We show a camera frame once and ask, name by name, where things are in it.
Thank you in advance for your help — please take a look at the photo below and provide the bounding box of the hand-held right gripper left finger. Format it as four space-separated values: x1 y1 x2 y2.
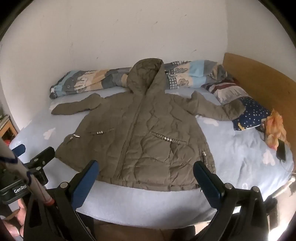
23 159 100 241

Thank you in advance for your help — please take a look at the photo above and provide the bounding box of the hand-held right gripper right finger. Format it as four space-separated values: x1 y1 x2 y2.
193 161 271 241

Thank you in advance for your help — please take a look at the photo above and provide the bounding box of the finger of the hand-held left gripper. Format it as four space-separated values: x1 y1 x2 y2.
23 146 56 173
10 144 26 158

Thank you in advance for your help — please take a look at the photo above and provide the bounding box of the olive hooded puffer jacket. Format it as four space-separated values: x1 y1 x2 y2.
51 58 245 192

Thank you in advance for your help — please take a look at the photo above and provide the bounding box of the person's left hand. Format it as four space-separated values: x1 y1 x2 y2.
3 201 26 239

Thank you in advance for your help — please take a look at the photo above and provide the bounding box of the wooden side table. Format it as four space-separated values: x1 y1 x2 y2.
0 115 19 139

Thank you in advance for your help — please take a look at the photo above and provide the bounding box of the light blue cloud-print bed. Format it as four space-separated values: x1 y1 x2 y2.
8 85 295 229

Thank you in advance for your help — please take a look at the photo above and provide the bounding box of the white rod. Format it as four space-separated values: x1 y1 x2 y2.
272 176 295 198

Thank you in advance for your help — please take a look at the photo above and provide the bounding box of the black smartphone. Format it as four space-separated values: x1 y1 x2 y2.
276 139 287 162

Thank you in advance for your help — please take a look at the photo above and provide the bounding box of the navy star-print pillow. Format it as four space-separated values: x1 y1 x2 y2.
232 97 273 131

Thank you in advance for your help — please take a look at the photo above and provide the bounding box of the orange cloth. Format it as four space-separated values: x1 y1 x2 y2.
263 109 291 150

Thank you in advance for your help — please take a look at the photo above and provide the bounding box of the patchwork printed quilt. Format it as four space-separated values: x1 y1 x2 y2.
49 60 234 100

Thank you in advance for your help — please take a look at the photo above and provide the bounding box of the striped printed pillow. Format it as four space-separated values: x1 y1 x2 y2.
202 77 250 105

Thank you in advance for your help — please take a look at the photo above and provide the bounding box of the wooden headboard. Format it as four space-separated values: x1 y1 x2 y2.
222 52 296 163

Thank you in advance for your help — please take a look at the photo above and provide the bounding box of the white cable with orange band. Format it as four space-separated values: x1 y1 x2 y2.
0 138 55 207

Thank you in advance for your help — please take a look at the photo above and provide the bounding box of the thin white charging cable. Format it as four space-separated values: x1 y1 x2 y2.
280 160 296 175

